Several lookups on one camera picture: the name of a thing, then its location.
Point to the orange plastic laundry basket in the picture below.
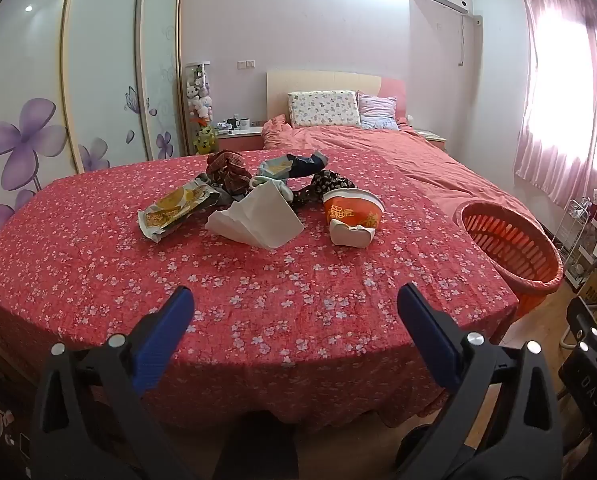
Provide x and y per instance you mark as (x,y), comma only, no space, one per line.
(503,240)

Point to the white tissue paper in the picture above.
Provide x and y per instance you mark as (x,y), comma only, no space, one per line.
(261,217)

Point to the blue chip bag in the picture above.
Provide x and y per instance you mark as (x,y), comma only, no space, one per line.
(288,165)

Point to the pink curtain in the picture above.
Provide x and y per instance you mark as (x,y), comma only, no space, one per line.
(558,100)

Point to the black patterned sock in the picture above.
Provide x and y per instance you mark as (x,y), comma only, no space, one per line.
(328,182)

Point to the yellow plush toy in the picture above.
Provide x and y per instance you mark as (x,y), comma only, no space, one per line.
(204,141)

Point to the wardrobe with flower print doors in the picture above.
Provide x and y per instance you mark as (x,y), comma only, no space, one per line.
(98,75)

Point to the red floral tablecloth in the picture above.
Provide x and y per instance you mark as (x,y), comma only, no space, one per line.
(228,280)

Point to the yellow snack packet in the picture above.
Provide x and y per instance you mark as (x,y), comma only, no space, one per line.
(171,207)

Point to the white wall switch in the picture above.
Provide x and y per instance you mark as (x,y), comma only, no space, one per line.
(246,64)

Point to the pink and white nightstand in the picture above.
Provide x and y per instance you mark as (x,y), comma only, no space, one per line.
(434,137)
(238,140)

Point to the white tube frame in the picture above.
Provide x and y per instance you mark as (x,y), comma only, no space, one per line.
(567,342)

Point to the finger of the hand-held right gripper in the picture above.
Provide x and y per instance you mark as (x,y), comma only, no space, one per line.
(593,327)

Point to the bed with pink duvet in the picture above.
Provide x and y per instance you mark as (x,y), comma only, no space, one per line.
(403,155)

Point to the dark red plaid cloth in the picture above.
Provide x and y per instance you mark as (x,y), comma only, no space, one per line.
(228,170)

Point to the white floral pillow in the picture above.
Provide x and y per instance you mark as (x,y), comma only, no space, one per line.
(323,109)

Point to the light blue sock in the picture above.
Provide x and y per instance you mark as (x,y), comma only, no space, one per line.
(276,186)

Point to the pink striped pillow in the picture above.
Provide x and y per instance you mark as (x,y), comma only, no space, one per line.
(377,112)

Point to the cream and pink headboard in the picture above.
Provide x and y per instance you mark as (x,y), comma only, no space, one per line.
(323,81)

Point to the white mug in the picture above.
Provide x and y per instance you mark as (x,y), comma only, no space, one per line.
(243,123)

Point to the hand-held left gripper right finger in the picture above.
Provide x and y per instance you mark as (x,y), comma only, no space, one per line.
(428,340)

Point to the grey sock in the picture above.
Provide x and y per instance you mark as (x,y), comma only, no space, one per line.
(219,195)

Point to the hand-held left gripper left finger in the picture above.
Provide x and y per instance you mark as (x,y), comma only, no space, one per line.
(163,340)

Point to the orange instant noodle cup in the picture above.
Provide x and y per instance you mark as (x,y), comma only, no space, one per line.
(351,210)

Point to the column of plush toys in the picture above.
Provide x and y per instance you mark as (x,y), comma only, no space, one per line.
(198,95)

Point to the air conditioner pipe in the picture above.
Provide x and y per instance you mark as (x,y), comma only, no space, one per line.
(462,40)

